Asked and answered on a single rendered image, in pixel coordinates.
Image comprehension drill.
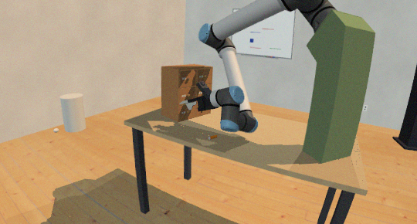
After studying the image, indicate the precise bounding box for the brown wooden chest of drawers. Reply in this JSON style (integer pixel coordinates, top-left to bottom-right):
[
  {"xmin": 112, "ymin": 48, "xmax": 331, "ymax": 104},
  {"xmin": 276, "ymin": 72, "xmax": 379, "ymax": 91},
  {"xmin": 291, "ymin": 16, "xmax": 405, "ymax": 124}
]
[{"xmin": 161, "ymin": 64, "xmax": 213, "ymax": 122}]

